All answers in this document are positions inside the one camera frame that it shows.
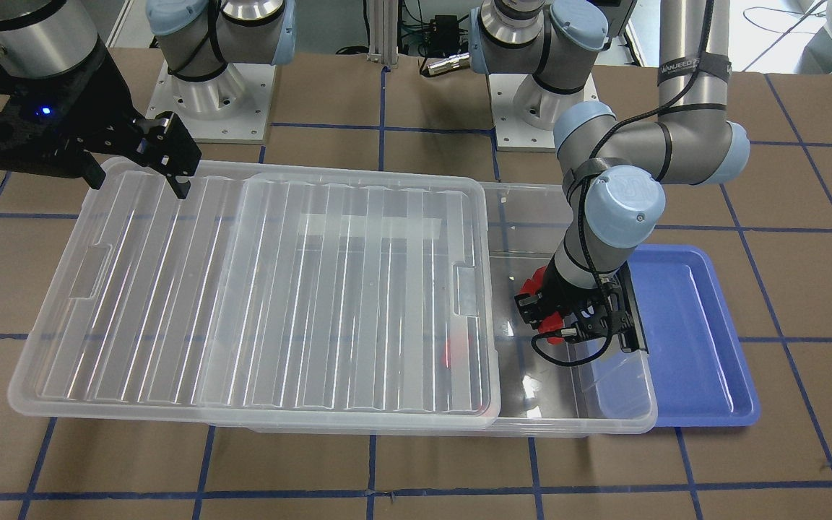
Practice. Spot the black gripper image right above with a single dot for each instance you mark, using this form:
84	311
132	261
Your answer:
562	295

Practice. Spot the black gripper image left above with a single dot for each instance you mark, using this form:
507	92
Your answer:
100	102

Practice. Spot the clear plastic box lid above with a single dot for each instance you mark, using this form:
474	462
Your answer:
121	331

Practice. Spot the red block cluster in box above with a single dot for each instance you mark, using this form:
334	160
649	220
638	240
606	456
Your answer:
533	285

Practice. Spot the clear plastic storage box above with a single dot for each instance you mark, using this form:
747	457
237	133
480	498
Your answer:
568	375

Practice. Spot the blue plastic tray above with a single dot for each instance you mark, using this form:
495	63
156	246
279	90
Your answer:
698	368

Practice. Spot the silver metal connector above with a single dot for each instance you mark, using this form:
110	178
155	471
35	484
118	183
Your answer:
445	65

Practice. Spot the black power adapter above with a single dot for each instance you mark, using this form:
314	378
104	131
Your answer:
444	32

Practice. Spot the black box latch handle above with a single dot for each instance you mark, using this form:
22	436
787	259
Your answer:
633	340

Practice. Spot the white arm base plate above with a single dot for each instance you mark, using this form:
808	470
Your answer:
525	114
233	108

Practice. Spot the aluminium frame post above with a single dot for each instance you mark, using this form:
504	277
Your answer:
383	29

